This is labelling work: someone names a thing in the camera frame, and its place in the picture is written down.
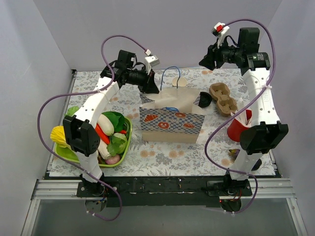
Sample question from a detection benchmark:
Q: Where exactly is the blue checkered paper bag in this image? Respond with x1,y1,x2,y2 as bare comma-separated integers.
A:
139,65,206,144

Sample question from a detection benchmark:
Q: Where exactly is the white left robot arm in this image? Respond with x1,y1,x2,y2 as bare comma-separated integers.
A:
63,50,159,197

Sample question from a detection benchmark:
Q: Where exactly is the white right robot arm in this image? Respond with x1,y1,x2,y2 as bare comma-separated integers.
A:
199,23,288,196

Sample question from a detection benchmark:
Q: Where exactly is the floral table mat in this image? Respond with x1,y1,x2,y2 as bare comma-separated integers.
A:
49,67,276,177

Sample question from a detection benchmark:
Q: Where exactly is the white radish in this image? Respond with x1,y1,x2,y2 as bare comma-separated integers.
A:
97,114,114,136

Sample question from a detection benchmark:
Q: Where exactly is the brown cardboard cup carrier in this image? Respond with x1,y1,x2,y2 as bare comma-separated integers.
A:
209,83,238,117

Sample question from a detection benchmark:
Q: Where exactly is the green leafy vegetable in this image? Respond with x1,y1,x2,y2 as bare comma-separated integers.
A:
102,111,125,132

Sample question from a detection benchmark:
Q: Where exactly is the green cabbage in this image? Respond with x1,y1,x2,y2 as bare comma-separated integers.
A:
107,133,128,156

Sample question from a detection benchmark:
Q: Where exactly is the red chili pepper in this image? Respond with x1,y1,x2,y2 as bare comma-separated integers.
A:
95,123,110,145

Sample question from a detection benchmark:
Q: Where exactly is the red plastic cup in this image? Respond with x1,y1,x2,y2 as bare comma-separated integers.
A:
227,118,251,142

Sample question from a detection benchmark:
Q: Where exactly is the green lettuce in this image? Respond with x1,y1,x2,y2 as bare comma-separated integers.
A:
64,106,80,117

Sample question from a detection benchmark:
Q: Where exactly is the pink onion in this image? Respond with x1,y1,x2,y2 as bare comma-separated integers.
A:
105,154,121,165

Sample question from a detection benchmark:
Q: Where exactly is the purple eggplant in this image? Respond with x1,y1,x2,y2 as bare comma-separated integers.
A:
228,148,240,160

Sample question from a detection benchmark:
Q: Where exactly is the yellow corn toy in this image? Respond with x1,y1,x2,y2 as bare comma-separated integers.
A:
50,126,70,148

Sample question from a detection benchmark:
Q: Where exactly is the green vegetable basket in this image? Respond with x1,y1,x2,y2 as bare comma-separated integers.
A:
50,111,132,167

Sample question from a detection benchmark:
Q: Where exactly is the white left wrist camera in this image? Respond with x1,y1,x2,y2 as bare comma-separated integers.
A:
144,49,160,75

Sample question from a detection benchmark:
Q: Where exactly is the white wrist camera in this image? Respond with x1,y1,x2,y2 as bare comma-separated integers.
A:
144,49,160,75
212,22,229,48

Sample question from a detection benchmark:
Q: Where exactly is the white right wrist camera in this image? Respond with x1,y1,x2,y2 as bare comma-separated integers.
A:
212,22,229,48

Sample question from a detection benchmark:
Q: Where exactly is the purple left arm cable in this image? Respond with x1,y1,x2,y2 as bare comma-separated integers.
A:
36,34,151,221

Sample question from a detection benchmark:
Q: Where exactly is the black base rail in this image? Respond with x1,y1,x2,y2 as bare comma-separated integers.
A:
76,176,253,207

